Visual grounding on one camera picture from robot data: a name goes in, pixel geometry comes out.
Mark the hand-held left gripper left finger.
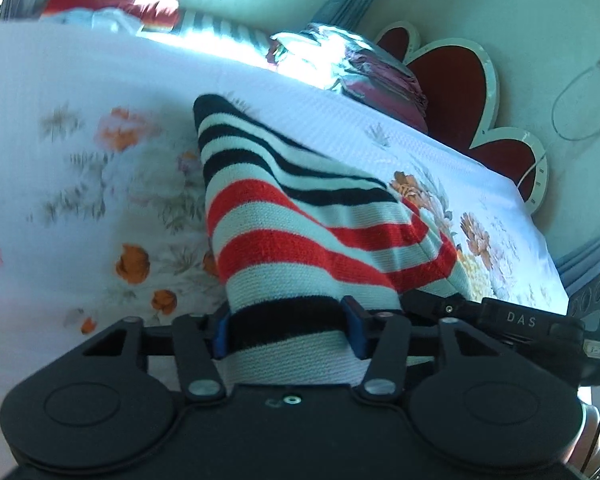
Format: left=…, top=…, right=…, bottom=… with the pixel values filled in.
left=81, top=302, right=232, bottom=403

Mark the red folded blanket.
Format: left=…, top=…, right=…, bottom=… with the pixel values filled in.
left=41, top=0, right=184, bottom=34

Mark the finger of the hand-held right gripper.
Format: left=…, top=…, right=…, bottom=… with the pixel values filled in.
left=401, top=288, right=487, bottom=325

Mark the white floral bed sheet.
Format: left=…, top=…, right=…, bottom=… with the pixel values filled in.
left=0, top=22, right=570, bottom=467

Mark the grey striped pillow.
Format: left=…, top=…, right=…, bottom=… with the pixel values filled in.
left=174, top=9, right=282, bottom=58

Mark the person's right forearm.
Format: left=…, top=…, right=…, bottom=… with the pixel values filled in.
left=576, top=402, right=600, bottom=480

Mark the looped wall cable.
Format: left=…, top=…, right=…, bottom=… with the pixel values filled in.
left=551, top=51, right=600, bottom=142

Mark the light blue cloth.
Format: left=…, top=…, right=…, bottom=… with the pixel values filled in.
left=47, top=7, right=143, bottom=37

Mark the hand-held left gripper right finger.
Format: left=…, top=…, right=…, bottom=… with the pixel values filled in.
left=340, top=295, right=507, bottom=404

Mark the pile of folded bedding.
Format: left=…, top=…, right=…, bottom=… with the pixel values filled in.
left=266, top=24, right=429, bottom=134

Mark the red black white striped sweater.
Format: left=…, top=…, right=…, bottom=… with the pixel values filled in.
left=192, top=92, right=477, bottom=389

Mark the blue fabric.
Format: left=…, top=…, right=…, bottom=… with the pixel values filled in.
left=554, top=237, right=600, bottom=288

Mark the red heart-shaped headboard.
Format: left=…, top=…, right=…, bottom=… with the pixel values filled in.
left=372, top=21, right=549, bottom=212

